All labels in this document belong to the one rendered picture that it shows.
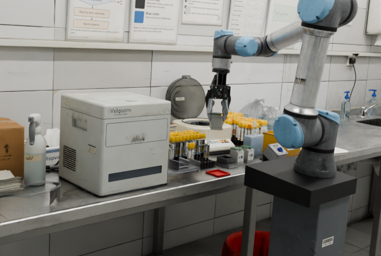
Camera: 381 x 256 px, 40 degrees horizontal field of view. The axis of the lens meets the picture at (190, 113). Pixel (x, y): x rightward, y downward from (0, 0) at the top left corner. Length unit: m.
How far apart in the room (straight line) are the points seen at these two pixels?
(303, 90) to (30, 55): 1.10
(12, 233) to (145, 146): 0.51
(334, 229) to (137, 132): 0.79
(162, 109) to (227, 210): 1.47
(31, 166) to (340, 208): 1.09
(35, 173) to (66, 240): 0.73
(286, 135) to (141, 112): 0.49
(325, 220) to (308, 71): 0.53
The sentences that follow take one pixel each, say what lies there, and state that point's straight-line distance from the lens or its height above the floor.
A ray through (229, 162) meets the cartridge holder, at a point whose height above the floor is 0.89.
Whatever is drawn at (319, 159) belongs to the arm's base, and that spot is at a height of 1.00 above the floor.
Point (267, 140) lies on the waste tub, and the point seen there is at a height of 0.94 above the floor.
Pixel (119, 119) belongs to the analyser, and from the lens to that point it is 1.66.
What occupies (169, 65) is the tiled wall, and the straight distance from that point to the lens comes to 2.60.
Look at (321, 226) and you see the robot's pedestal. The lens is 1.89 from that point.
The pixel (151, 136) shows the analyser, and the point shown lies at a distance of 1.75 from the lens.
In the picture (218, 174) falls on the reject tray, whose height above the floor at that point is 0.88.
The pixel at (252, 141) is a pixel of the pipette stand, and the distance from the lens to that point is 2.30.
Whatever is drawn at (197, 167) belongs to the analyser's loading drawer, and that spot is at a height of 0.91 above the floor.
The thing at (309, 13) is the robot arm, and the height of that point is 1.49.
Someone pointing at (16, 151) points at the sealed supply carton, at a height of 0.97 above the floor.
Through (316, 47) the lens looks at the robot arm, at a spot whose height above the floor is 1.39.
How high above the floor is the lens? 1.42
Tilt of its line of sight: 9 degrees down
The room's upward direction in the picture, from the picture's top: 4 degrees clockwise
